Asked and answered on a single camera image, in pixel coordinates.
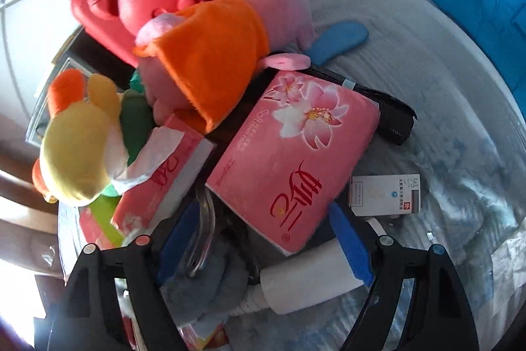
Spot grey cloth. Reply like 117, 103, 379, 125
160, 236, 259, 329

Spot opened pink tissue pack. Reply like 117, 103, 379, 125
110, 114, 218, 242

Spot yellow plush toy green clothes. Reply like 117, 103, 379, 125
32, 68, 159, 208

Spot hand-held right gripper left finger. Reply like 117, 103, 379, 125
47, 200, 203, 351

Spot clear plastic hanger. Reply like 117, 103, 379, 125
179, 184, 218, 280

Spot pink pig plush orange dress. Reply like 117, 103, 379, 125
132, 0, 316, 134

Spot pink floral tissue pack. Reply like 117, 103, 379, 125
205, 69, 381, 257

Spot small white carton box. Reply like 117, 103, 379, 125
350, 173, 422, 217

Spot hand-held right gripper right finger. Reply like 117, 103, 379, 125
328, 202, 481, 351

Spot lime green plastic piece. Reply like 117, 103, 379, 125
88, 195, 126, 247

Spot black folded umbrella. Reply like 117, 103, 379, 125
306, 63, 418, 147

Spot white lint roller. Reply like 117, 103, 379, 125
230, 216, 389, 316

